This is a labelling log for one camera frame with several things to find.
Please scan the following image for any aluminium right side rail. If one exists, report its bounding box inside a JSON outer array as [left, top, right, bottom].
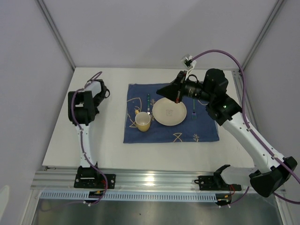
[[232, 68, 258, 130]]

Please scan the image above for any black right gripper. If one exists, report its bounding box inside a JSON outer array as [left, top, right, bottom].
[[157, 71, 214, 104]]

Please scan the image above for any aluminium corner post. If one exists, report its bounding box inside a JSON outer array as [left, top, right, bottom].
[[241, 0, 287, 71], [34, 0, 76, 71]]

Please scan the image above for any aluminium left corner post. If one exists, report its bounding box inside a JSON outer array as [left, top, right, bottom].
[[34, 0, 76, 71]]

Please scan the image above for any aluminium right corner post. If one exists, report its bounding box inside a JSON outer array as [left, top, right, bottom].
[[241, 0, 287, 71]]

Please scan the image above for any aluminium front mounting rail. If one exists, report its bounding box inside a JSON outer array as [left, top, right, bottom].
[[31, 166, 286, 194]]

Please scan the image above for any cream round plate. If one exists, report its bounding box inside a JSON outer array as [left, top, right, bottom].
[[152, 97, 187, 126]]

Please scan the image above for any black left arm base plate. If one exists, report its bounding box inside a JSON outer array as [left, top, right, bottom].
[[74, 166, 116, 189]]

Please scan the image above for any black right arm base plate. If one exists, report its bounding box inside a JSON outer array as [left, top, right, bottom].
[[194, 175, 242, 191]]

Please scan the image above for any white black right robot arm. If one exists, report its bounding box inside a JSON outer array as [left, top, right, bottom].
[[156, 68, 298, 197]]

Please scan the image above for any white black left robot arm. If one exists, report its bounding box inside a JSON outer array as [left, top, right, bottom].
[[67, 79, 110, 168]]

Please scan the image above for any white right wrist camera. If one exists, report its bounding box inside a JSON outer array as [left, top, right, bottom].
[[181, 54, 196, 77]]

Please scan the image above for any white slotted cable duct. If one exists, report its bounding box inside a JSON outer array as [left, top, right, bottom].
[[40, 190, 217, 203]]

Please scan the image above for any yellow plastic cup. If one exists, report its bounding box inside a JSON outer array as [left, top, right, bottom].
[[135, 110, 151, 132]]

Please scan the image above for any iridescent green fork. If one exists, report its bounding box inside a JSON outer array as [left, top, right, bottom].
[[192, 99, 196, 120]]

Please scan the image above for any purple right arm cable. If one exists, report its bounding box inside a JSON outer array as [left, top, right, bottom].
[[189, 49, 300, 204]]

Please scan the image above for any metal spoon green handle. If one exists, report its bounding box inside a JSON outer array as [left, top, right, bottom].
[[147, 94, 151, 115]]

